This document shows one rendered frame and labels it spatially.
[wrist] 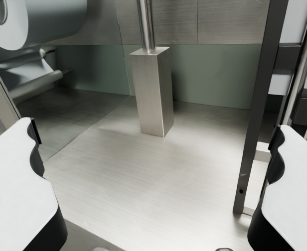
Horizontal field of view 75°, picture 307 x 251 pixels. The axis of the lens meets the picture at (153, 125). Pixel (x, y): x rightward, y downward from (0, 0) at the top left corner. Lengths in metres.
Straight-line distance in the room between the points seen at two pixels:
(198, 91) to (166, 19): 0.29
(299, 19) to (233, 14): 0.45
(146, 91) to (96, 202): 0.33
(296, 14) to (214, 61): 0.50
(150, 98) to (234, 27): 0.36
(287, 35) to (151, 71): 0.36
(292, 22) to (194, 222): 0.38
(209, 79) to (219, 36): 0.16
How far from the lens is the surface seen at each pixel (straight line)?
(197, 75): 0.83
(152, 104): 0.62
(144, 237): 0.45
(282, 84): 0.35
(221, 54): 0.79
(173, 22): 0.81
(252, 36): 0.76
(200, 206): 0.49
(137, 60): 0.59
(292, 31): 0.33
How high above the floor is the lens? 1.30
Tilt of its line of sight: 32 degrees down
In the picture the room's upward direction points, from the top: 7 degrees counter-clockwise
